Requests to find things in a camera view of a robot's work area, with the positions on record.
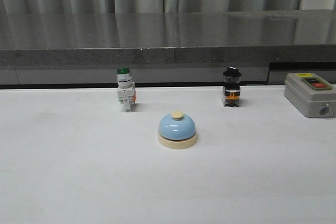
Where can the blue call bell cream base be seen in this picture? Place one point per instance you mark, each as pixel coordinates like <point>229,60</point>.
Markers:
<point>177,131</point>

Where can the grey stone counter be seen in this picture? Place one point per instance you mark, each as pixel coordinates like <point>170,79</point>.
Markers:
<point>166,49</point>

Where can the grey push button control box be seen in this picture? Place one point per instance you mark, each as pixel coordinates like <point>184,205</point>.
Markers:
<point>313,96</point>

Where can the green push button switch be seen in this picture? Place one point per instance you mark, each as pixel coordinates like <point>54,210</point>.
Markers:
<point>126,88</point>

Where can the black rotary selector switch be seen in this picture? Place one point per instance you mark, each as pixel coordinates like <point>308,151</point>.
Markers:
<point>231,87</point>

